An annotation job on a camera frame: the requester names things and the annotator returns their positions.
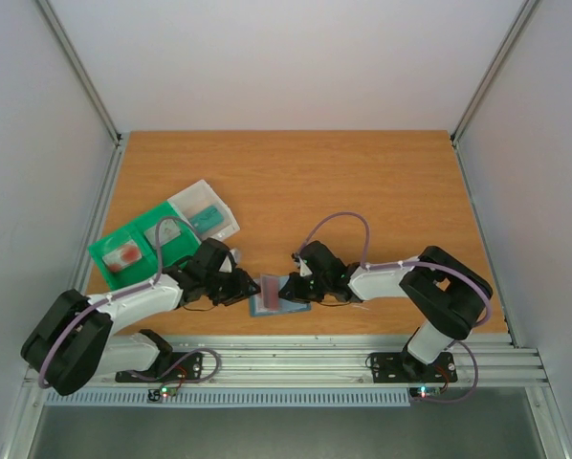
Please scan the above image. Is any grey slotted cable duct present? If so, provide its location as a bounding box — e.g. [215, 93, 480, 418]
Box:
[44, 387, 410, 408]

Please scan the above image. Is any grey card in tray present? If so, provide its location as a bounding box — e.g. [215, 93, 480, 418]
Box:
[143, 219, 182, 250]

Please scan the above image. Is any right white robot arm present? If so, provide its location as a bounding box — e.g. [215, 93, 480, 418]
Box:
[278, 241, 493, 382]

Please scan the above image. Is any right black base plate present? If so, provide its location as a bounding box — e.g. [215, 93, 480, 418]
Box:
[365, 352, 458, 383]

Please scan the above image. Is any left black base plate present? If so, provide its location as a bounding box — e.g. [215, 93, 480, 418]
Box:
[115, 351, 203, 383]

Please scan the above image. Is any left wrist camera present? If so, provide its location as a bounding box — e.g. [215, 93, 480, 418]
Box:
[219, 249, 241, 273]

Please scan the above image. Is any dark red card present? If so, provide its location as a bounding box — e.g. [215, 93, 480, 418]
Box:
[260, 274, 280, 312]

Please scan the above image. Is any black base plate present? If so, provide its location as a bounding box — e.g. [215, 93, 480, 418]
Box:
[115, 351, 203, 383]
[365, 352, 458, 383]

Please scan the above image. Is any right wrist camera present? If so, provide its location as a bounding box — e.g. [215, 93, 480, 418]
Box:
[292, 252, 313, 278]

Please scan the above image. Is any aluminium front rail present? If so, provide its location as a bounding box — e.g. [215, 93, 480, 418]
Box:
[23, 334, 550, 387]

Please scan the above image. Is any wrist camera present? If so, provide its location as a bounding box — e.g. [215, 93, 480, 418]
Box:
[292, 252, 313, 278]
[219, 249, 241, 273]

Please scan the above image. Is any white translucent plastic bin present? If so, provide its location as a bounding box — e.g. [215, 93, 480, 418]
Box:
[167, 180, 240, 241]

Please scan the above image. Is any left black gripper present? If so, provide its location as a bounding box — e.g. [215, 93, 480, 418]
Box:
[205, 269, 261, 306]

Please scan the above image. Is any red white card in tray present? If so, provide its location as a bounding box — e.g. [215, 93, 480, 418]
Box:
[101, 242, 142, 273]

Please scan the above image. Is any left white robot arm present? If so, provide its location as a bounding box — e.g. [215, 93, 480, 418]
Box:
[20, 238, 260, 395]

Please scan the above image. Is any teal card in bin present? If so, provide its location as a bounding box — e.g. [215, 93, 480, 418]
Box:
[189, 205, 224, 233]

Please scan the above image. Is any teal card holder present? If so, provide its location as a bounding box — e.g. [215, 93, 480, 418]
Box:
[249, 274, 312, 317]

